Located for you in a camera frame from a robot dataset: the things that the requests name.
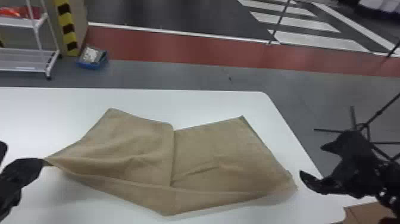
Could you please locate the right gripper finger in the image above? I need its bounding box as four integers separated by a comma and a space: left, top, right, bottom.
320, 129, 369, 156
299, 170, 340, 195

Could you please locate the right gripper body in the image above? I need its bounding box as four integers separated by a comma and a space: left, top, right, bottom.
331, 147, 387, 200

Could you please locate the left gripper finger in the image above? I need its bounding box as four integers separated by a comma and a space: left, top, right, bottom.
2, 157, 45, 187

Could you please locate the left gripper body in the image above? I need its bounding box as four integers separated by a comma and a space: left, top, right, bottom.
0, 173, 23, 222

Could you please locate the beige towel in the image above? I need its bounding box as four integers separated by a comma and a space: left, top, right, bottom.
42, 107, 298, 217

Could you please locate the cardboard box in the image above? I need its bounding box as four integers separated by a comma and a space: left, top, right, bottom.
342, 201, 400, 224

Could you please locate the black tripod stand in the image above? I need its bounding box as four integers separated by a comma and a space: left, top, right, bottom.
313, 92, 400, 161

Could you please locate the blue basket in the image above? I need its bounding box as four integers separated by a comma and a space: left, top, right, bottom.
76, 46, 109, 70

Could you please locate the white wire rack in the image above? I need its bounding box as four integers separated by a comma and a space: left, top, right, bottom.
0, 0, 61, 80

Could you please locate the yellow black striped post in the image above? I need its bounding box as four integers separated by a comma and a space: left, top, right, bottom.
54, 0, 80, 58

